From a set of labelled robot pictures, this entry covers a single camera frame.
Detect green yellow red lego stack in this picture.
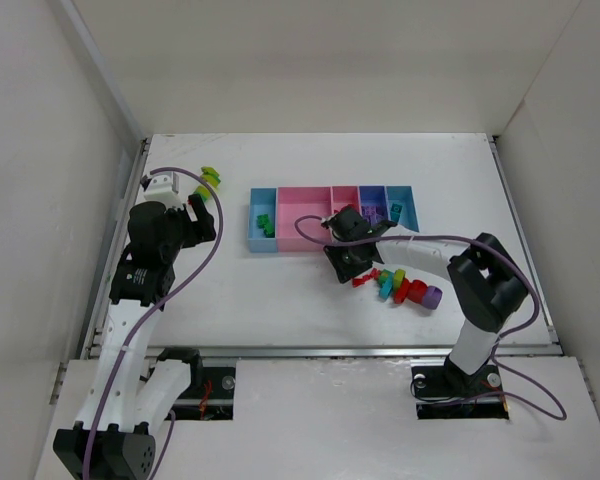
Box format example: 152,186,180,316
194,166,221,201

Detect multicolour lego chain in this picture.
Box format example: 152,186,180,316
375,267,442,312

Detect green lego brick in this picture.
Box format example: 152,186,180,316
256,214,275,238

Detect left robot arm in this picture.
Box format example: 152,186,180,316
53,194,222,479

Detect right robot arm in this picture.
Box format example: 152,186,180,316
321,206,530,395

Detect purple legos in bin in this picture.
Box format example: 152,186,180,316
361,204,386,225

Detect teal legos in bin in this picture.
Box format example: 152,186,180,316
390,202,403,223

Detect left light blue bin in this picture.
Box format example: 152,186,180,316
247,188,278,253

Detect purple blue bin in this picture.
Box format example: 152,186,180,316
359,185,390,219

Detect large pink bin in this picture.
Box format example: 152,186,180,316
275,185,335,253

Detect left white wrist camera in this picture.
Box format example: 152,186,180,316
141,172,180,209

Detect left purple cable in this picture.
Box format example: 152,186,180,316
82,167,225,480

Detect aluminium rail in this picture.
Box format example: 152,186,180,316
87,344,564,362

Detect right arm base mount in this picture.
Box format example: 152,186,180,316
410,364,509,420

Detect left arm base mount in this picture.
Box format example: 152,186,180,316
172,365,236,421

